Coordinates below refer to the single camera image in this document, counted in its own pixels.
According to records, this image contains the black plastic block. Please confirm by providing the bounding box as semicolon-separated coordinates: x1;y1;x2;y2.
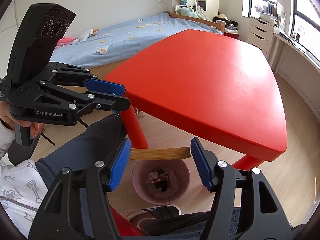
154;170;169;192

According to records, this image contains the red box with white text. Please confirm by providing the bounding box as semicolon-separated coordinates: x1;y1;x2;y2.
149;177;169;184

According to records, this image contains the white patterned sleeve forearm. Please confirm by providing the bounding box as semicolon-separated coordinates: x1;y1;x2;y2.
0;122;49;238

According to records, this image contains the pink trash bin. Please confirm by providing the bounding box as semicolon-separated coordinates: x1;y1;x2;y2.
131;159;190;206

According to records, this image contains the white plush toy duck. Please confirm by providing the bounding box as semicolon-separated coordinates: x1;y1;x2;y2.
72;28;99;44

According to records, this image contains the wooden stick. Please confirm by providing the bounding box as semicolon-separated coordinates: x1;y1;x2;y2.
130;147;190;160

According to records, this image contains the red plastic table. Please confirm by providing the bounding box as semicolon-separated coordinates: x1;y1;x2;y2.
105;30;287;169

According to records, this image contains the person's left hand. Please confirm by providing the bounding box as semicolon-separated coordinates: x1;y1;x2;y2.
0;101;45;138

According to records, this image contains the person's dark trouser leg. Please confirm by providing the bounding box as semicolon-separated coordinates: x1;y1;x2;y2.
35;114;127;188

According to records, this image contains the person's shoe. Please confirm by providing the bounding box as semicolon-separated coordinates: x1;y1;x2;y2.
120;204;181;230

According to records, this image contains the bed with blue sheet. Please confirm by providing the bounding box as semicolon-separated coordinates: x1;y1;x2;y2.
50;12;222;69

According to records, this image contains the white drawer cabinet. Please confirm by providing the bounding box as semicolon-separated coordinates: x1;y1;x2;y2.
246;17;274;58

